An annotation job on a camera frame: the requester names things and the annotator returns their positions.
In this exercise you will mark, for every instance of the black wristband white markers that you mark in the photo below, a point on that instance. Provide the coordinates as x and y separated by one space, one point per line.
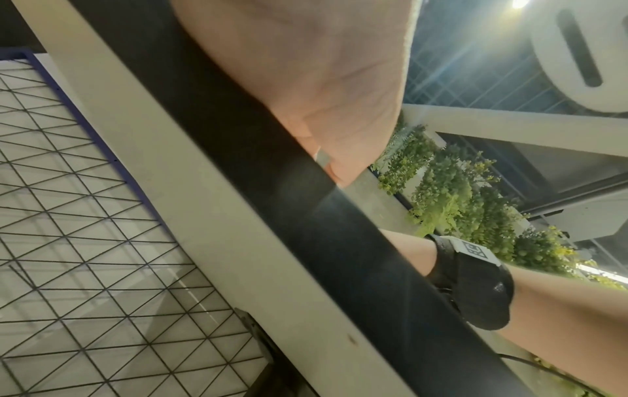
476 287

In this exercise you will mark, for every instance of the round ceiling light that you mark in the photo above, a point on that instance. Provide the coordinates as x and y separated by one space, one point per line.
520 3

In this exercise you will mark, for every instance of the person's right forearm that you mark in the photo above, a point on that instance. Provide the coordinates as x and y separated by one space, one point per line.
569 325

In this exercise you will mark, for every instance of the purple metal mesh railing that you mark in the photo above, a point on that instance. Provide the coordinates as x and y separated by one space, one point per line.
98 232

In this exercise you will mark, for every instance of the white beam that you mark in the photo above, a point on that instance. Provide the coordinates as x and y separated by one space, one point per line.
515 126

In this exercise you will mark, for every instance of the black table leg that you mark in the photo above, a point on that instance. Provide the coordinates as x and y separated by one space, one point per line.
260 337

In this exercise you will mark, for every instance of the dark cabinet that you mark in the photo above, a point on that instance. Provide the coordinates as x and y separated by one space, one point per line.
19 23

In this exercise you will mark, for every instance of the glass building facade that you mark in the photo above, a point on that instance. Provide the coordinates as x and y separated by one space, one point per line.
466 58

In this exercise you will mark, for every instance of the white round ceiling fixture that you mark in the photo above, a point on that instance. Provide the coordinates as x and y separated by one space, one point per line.
603 46

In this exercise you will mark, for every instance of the green plants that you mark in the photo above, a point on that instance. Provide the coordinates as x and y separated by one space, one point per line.
456 194

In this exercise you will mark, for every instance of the person's left hand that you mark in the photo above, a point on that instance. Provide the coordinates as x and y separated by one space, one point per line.
319 69

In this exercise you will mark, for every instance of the white tea bag yellow tag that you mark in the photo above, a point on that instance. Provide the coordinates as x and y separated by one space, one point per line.
323 157

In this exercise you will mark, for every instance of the person's right hand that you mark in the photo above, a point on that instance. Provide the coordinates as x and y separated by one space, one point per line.
412 252

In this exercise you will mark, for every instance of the wooden stir sticks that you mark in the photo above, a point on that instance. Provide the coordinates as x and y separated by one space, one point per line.
539 364

